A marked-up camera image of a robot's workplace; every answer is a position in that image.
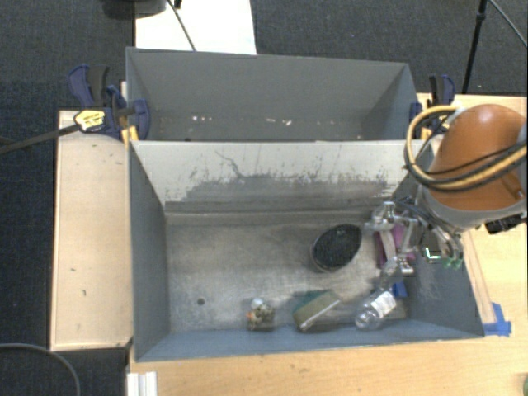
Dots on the pale wood flat board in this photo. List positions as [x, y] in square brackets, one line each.
[92, 241]

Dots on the clear plastic bottle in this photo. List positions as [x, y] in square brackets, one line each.
[377, 307]

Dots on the grey metal bin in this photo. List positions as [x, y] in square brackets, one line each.
[247, 254]

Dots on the black cylinder on white bracket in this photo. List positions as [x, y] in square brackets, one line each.
[502, 224]

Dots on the purple flat block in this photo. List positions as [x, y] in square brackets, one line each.
[398, 239]

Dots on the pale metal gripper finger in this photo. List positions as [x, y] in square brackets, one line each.
[385, 215]
[402, 267]

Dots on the small speckled toy figure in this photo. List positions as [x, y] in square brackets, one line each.
[260, 316]

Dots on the green and tan sponge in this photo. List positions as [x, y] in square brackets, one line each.
[315, 309]

